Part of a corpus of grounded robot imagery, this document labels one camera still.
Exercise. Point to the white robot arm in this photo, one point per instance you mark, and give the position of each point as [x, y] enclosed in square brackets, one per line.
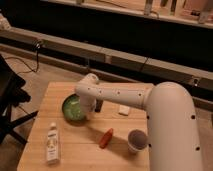
[173, 133]

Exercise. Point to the white plastic cup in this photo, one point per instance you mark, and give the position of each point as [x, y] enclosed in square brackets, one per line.
[137, 141]

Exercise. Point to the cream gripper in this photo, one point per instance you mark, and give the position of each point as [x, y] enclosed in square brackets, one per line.
[88, 106]

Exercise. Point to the orange carrot toy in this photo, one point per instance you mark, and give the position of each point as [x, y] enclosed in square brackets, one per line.
[106, 138]

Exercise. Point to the black office chair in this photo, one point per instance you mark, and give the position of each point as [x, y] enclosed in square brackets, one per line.
[11, 95]

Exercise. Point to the green ceramic bowl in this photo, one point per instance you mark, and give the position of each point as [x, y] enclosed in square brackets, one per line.
[71, 109]

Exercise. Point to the black rectangular block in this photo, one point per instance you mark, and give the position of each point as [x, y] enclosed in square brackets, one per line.
[99, 104]

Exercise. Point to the white lotion bottle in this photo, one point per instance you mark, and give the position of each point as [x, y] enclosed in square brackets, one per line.
[53, 145]

